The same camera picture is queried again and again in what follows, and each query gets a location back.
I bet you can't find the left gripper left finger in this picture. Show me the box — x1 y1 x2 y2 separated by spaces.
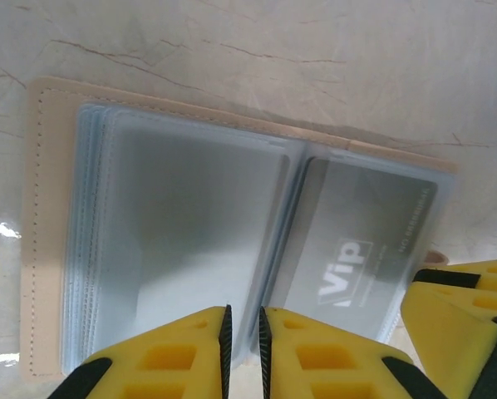
51 305 233 399

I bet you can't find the silver Vip card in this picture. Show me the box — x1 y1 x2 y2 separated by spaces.
279 156 440 346

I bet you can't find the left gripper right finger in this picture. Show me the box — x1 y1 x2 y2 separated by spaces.
258 306 447 399

